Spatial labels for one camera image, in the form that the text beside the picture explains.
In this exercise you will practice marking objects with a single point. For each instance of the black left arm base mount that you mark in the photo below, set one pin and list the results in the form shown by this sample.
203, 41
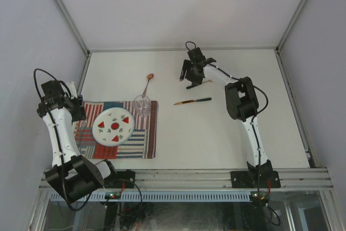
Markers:
116, 180

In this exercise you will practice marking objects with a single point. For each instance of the gold fork green handle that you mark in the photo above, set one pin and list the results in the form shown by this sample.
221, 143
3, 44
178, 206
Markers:
193, 85

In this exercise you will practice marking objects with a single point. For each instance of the striped patchwork placemat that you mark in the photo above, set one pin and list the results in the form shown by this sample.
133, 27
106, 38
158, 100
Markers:
141, 144

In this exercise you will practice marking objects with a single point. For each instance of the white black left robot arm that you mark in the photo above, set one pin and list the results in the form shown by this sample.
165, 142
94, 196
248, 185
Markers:
72, 175

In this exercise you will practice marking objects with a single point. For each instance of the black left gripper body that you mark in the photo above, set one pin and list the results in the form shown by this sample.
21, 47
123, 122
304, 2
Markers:
78, 110

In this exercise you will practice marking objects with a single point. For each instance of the gold knife green handle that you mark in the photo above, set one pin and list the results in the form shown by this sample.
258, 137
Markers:
193, 101

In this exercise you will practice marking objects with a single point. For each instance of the white watermelon pattern plate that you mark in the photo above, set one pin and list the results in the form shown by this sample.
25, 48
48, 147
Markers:
113, 127

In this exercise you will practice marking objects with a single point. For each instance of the pink handled spoon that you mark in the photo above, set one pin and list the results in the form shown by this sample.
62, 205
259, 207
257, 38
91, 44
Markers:
149, 77

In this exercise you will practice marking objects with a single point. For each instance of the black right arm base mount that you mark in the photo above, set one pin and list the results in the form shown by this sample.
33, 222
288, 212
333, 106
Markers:
243, 180

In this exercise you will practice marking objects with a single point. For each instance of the clear drinking glass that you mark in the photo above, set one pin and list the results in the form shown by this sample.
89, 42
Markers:
142, 105

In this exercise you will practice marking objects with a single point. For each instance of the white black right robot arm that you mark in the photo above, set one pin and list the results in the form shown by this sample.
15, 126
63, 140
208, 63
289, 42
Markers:
241, 103

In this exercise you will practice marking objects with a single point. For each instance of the aluminium front rail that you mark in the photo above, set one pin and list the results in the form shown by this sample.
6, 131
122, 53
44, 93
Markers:
224, 179

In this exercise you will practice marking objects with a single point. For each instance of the grey slotted cable duct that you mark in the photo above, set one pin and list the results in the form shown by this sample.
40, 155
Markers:
173, 196

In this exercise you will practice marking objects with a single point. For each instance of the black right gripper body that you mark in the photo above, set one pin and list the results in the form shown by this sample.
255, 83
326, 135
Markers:
191, 77

